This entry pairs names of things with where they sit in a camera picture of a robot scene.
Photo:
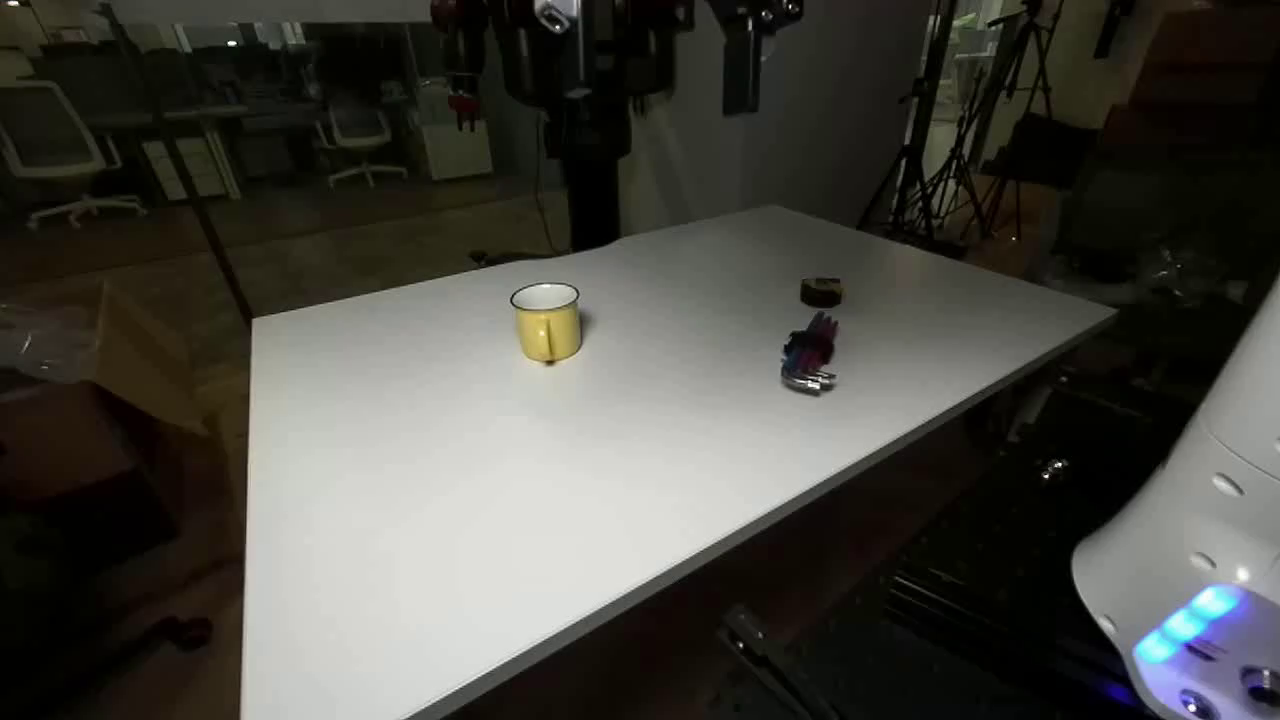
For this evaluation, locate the yellow enamel cup black rim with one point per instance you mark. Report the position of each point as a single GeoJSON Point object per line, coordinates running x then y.
{"type": "Point", "coordinates": [545, 334]}

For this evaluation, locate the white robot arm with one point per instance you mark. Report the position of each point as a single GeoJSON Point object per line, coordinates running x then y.
{"type": "Point", "coordinates": [1201, 521]}

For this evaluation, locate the black tape roll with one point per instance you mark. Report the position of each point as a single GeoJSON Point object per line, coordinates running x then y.
{"type": "Point", "coordinates": [821, 288]}

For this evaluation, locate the white cabinet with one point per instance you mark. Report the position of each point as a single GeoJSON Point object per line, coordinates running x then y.
{"type": "Point", "coordinates": [451, 132]}

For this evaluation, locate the black tripod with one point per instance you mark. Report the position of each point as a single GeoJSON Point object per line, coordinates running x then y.
{"type": "Point", "coordinates": [1000, 94]}
{"type": "Point", "coordinates": [919, 132]}

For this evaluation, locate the white office chair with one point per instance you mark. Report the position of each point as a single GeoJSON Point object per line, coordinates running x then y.
{"type": "Point", "coordinates": [50, 143]}
{"type": "Point", "coordinates": [363, 131]}

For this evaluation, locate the thin black light stand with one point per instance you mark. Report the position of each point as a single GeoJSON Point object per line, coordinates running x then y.
{"type": "Point", "coordinates": [202, 220]}

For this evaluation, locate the white drawer unit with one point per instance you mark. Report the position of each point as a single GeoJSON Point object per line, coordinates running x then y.
{"type": "Point", "coordinates": [194, 165]}

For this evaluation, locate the brown cardboard box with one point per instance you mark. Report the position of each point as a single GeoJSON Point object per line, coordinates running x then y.
{"type": "Point", "coordinates": [125, 372]}

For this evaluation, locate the black hanging camera mount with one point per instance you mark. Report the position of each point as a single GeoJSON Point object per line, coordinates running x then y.
{"type": "Point", "coordinates": [744, 46]}

